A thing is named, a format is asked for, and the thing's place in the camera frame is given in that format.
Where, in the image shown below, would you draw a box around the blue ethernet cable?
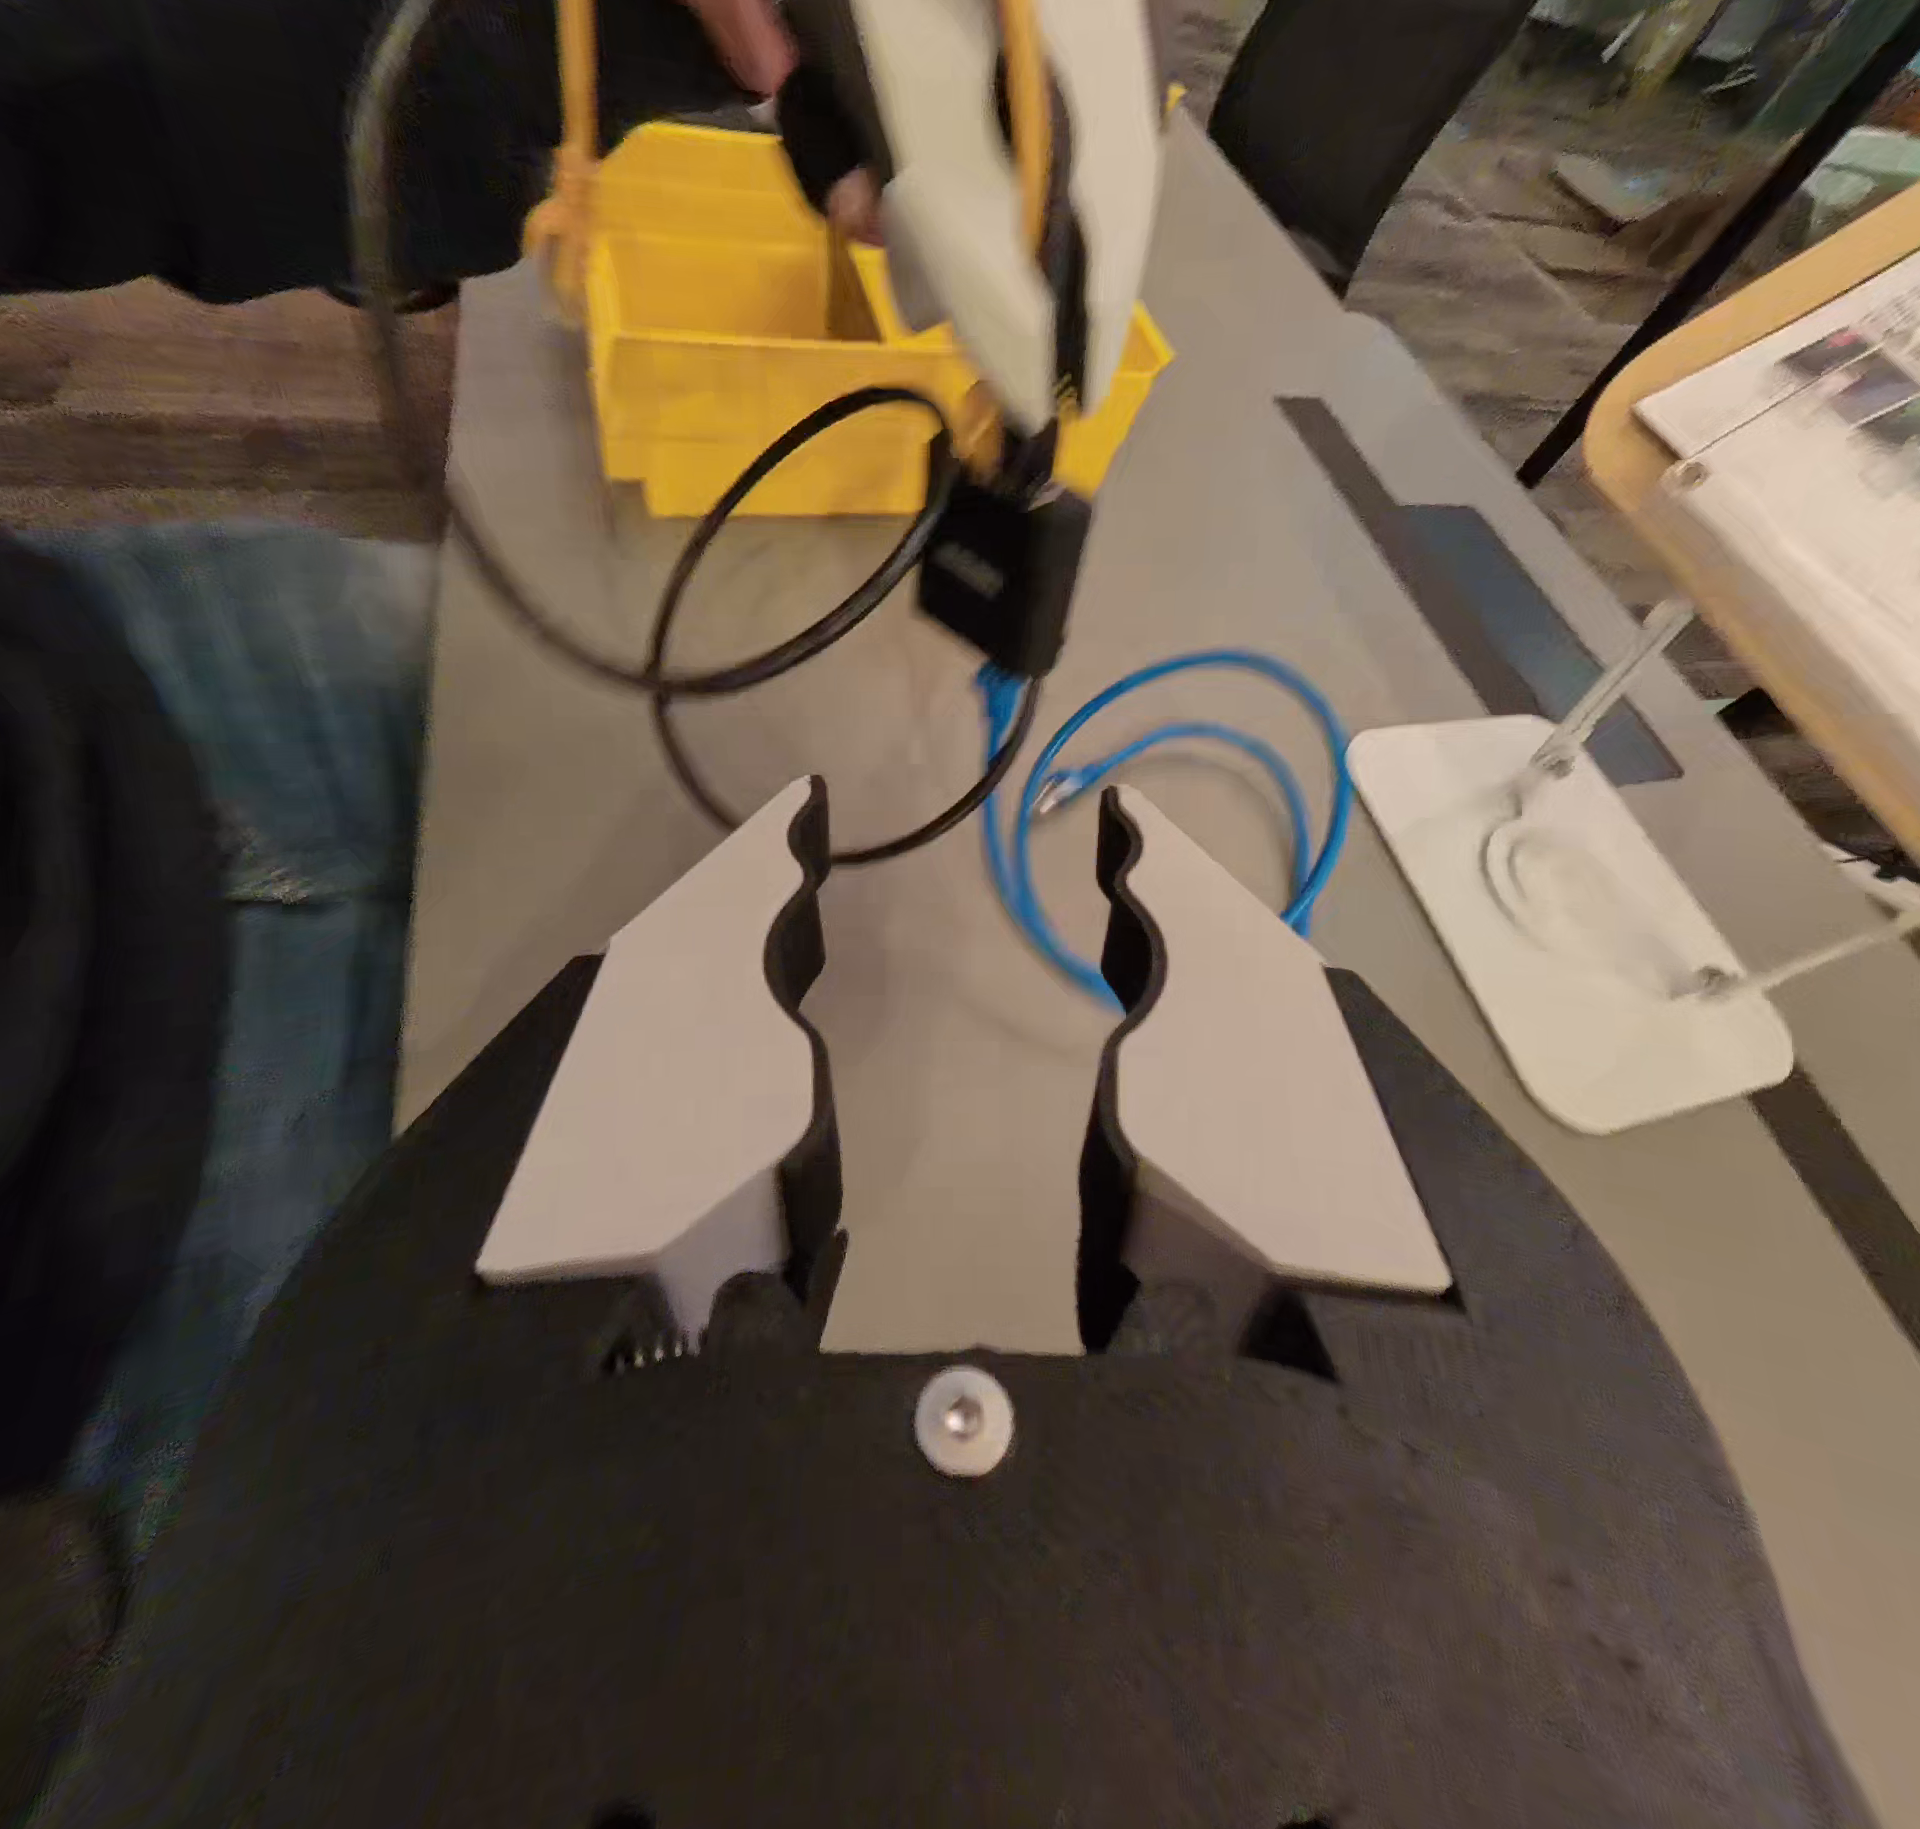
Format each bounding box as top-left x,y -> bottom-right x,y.
973,647 -> 1356,1017

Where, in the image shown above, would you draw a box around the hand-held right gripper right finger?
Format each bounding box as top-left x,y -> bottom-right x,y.
1074,783 -> 1456,1352

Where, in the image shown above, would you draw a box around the yellow plastic bin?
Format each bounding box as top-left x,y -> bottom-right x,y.
583,118 -> 1176,521

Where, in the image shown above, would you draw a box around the orange ethernet cable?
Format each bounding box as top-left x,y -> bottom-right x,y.
520,0 -> 1078,428

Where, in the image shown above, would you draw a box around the person's blue jeans legs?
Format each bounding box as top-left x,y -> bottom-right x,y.
44,521 -> 440,1531

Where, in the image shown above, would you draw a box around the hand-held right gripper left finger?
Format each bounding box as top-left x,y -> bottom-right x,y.
473,773 -> 849,1332

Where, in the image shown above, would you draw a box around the black ethernet cable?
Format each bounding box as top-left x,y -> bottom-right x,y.
344,0 -> 1045,864

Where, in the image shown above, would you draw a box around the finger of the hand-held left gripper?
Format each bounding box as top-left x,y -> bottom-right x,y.
829,0 -> 1058,431
1035,0 -> 1168,407

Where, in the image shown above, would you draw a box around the printed instruction sheet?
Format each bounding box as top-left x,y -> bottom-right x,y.
1632,250 -> 1920,751

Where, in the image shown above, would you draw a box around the person's left forearm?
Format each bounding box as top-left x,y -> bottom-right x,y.
0,0 -> 752,307

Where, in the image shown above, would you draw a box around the black mesh office chair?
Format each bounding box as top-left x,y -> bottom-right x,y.
1203,0 -> 1604,304

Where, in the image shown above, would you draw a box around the black metal stand legs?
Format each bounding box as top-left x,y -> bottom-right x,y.
1515,0 -> 1920,491

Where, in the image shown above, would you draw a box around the black network switch box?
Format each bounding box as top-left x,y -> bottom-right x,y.
914,472 -> 1090,679

